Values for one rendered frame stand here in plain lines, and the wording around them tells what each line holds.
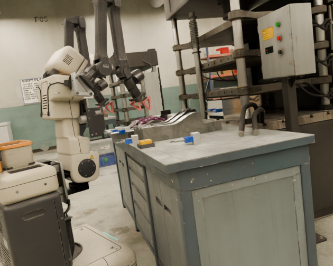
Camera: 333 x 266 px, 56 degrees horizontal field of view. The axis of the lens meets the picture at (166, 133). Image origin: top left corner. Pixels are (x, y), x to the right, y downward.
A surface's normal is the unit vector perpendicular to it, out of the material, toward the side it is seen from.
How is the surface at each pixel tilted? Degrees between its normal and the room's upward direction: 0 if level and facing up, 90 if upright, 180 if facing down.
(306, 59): 90
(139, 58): 90
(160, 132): 90
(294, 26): 90
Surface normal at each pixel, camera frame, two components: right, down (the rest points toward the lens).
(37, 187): 0.63, 0.01
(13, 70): 0.34, 0.07
